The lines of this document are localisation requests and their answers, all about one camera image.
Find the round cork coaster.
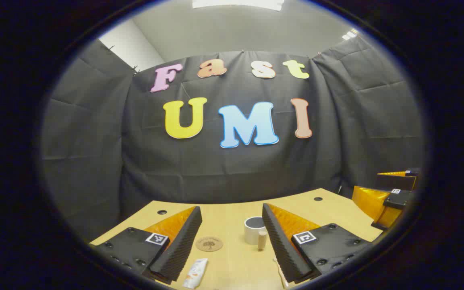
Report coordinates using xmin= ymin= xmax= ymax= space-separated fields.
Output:
xmin=195 ymin=236 xmax=224 ymax=252

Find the black backdrop cloth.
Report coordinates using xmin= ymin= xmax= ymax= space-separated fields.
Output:
xmin=41 ymin=38 xmax=424 ymax=242

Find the large ceiling light panel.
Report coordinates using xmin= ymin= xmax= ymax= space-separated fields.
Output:
xmin=192 ymin=0 xmax=285 ymax=12

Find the white cup with wooden handle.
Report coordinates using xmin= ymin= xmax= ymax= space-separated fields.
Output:
xmin=243 ymin=216 xmax=268 ymax=251

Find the light wooden desktop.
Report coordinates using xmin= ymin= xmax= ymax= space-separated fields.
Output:
xmin=89 ymin=188 xmax=383 ymax=290

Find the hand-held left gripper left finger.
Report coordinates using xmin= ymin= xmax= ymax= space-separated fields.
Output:
xmin=91 ymin=206 xmax=203 ymax=285

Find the white toothpaste tube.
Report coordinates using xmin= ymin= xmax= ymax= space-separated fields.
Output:
xmin=182 ymin=258 xmax=209 ymax=289

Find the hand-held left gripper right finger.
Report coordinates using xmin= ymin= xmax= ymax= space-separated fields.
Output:
xmin=262 ymin=203 xmax=377 ymax=284

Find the beige toothbrush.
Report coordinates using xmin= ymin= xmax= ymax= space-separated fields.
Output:
xmin=272 ymin=258 xmax=290 ymax=288

